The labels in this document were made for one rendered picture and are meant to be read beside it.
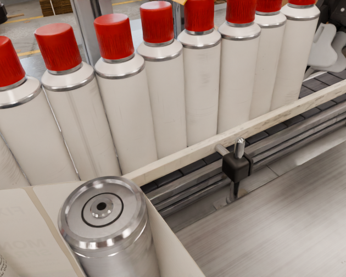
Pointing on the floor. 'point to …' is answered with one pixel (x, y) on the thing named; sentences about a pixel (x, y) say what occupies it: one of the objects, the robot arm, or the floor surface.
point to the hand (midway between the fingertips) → (297, 72)
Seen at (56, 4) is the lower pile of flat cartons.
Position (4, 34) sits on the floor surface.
